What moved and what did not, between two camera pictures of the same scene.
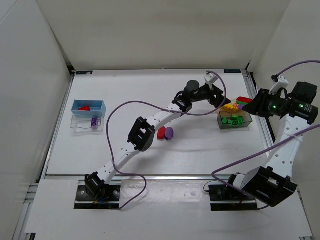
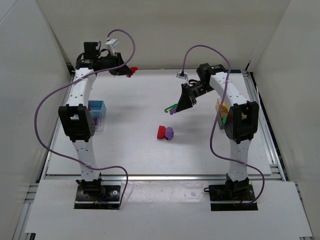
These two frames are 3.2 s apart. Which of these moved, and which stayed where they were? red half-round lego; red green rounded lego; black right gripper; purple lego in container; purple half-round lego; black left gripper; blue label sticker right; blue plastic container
Moved: red green rounded lego; black right gripper; black left gripper
Stayed: purple lego in container; blue label sticker right; red half-round lego; blue plastic container; purple half-round lego
